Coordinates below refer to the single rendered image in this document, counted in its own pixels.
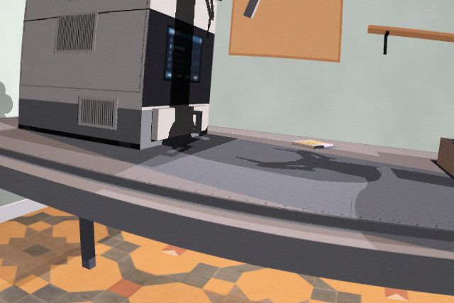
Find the grey gel imager with drawer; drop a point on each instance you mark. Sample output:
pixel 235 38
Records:
pixel 106 70

